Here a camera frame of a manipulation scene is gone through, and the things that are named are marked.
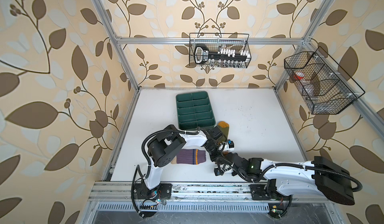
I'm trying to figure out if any black socket set holder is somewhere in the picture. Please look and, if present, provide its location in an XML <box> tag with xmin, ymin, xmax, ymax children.
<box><xmin>192</xmin><ymin>44</ymin><xmax>252</xmax><ymax>65</ymax></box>

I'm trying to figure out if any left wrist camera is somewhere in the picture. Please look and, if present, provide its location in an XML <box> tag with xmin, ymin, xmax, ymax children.
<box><xmin>224</xmin><ymin>140</ymin><xmax>235</xmax><ymax>152</ymax></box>

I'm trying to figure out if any back black wire basket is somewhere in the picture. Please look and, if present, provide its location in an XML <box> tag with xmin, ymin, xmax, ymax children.
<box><xmin>189</xmin><ymin>32</ymin><xmax>252</xmax><ymax>69</ymax></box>

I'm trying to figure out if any green striped sock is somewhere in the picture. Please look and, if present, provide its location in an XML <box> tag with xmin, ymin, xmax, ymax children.
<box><xmin>217</xmin><ymin>121</ymin><xmax>230</xmax><ymax>142</ymax></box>

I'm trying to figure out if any black wire basket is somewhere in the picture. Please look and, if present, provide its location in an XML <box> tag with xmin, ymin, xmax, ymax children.
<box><xmin>284</xmin><ymin>47</ymin><xmax>366</xmax><ymax>115</ymax></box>
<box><xmin>189</xmin><ymin>32</ymin><xmax>252</xmax><ymax>69</ymax></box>

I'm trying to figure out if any purple striped sock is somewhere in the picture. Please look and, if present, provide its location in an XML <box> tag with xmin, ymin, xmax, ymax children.
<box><xmin>173</xmin><ymin>149</ymin><xmax>207</xmax><ymax>165</ymax></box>

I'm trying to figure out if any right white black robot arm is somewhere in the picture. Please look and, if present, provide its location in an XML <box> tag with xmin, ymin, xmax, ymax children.
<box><xmin>211</xmin><ymin>153</ymin><xmax>363</xmax><ymax>219</ymax></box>

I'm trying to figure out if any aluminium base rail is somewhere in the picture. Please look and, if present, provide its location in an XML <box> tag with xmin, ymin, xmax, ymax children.
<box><xmin>86</xmin><ymin>181</ymin><xmax>340</xmax><ymax>204</ymax></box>

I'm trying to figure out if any green plastic divided tray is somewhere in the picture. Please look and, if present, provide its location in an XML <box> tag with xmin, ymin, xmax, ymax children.
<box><xmin>176</xmin><ymin>91</ymin><xmax>216</xmax><ymax>130</ymax></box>

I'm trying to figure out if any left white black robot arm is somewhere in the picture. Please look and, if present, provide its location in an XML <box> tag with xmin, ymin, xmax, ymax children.
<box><xmin>131</xmin><ymin>125</ymin><xmax>234</xmax><ymax>219</ymax></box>

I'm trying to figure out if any right black wire basket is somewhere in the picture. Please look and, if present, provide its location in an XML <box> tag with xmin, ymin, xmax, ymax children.
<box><xmin>284</xmin><ymin>47</ymin><xmax>366</xmax><ymax>115</ymax></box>

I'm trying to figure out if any red capped clear container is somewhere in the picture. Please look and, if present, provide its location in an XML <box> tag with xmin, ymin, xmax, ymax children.
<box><xmin>293</xmin><ymin>71</ymin><xmax>309</xmax><ymax>85</ymax></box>

